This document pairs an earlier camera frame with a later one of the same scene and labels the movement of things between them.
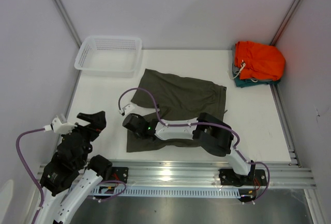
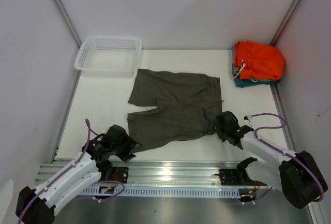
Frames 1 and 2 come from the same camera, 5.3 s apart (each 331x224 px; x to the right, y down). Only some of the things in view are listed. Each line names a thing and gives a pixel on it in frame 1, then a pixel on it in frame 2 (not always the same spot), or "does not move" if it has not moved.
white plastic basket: x=110 y=56 does not move
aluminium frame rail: x=289 y=174 does not move
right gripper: x=137 y=136 → x=219 y=131
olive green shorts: x=177 y=98 does not move
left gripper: x=98 y=121 → x=129 y=145
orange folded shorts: x=259 y=61 does not move
